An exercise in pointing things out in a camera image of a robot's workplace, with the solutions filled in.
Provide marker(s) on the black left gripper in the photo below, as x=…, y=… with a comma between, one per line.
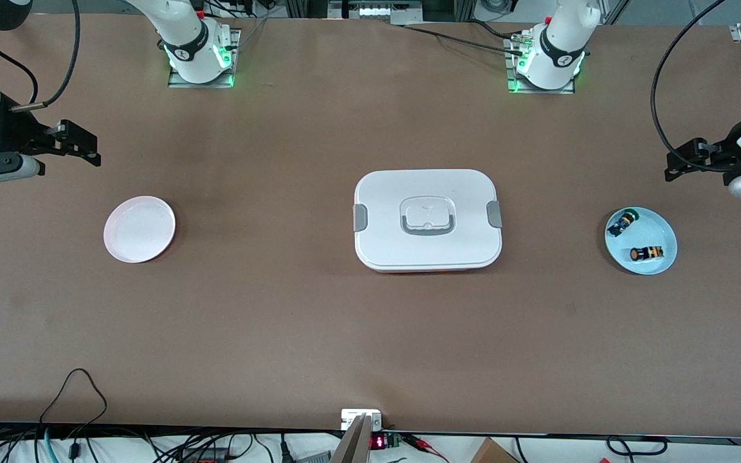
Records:
x=728, y=157

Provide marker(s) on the aluminium bar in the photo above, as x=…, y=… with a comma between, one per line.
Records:
x=351, y=450

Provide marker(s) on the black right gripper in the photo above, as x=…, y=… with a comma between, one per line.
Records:
x=11, y=134

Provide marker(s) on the light blue round plate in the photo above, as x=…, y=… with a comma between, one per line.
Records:
x=657, y=225

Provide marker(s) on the lunch box base container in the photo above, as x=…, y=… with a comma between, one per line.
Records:
x=435, y=272

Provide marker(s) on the white power strip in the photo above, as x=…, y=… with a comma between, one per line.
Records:
x=383, y=11

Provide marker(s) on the pink round plate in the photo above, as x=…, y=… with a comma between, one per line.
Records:
x=139, y=229

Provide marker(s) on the red clip leads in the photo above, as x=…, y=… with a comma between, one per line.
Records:
x=422, y=444

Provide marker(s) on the brown cardboard box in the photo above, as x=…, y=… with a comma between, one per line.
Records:
x=493, y=453

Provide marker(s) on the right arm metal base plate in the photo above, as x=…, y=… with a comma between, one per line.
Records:
x=181, y=83

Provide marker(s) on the small white box device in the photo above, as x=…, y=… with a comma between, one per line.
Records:
x=351, y=418

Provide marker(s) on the red digit display module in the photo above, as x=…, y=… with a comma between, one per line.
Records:
x=378, y=442

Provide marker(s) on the white lunch box lid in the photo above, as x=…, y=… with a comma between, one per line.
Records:
x=396, y=190

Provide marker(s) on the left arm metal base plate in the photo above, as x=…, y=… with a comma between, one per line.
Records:
x=525, y=90

